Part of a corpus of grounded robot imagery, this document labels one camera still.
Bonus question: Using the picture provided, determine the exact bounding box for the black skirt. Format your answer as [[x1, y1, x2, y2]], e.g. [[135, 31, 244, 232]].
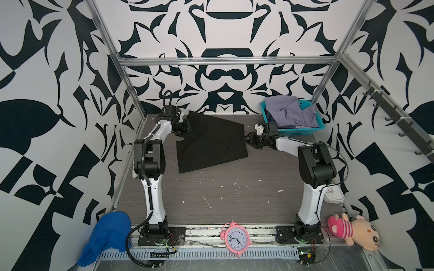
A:
[[176, 111, 248, 173]]

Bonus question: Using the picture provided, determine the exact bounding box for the white square clock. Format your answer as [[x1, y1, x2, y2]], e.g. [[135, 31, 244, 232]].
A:
[[323, 186, 345, 204]]

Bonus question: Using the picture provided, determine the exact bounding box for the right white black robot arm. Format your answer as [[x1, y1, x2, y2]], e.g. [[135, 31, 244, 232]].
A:
[[244, 123, 337, 245]]

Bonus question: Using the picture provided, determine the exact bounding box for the small green circuit board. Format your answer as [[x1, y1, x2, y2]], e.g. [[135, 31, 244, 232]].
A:
[[298, 247, 316, 265]]

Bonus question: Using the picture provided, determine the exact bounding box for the teal plastic basket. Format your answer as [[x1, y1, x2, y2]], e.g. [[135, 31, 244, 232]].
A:
[[260, 102, 325, 136]]

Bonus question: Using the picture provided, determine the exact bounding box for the blue cloth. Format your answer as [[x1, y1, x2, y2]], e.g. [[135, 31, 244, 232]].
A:
[[77, 212, 131, 267]]

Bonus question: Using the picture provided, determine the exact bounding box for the pink plush pig toy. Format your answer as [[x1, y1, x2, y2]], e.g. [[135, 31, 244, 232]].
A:
[[327, 213, 380, 251]]

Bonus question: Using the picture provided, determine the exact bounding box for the purple grey skirt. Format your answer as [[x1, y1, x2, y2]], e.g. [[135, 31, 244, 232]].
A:
[[264, 96, 316, 128]]

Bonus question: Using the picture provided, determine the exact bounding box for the black wall hook rack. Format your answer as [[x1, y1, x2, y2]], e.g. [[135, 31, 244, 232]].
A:
[[363, 80, 434, 164]]

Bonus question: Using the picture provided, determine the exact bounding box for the dark navy garment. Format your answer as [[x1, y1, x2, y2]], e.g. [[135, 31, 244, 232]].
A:
[[264, 110, 280, 129]]

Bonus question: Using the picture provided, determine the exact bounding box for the pink alarm clock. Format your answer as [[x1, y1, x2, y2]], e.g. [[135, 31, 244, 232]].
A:
[[219, 221, 253, 258]]

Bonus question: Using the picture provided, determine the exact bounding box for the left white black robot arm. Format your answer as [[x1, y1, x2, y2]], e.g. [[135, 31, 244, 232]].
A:
[[133, 90, 191, 246]]

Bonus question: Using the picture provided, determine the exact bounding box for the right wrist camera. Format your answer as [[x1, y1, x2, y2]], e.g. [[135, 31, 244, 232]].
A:
[[254, 124, 264, 136]]

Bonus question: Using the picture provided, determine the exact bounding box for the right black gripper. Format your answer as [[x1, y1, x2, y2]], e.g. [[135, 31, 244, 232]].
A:
[[242, 131, 270, 149]]

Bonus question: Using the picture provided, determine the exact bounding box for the white slotted cable duct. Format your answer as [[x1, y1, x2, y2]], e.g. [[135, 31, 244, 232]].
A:
[[98, 246, 301, 262]]

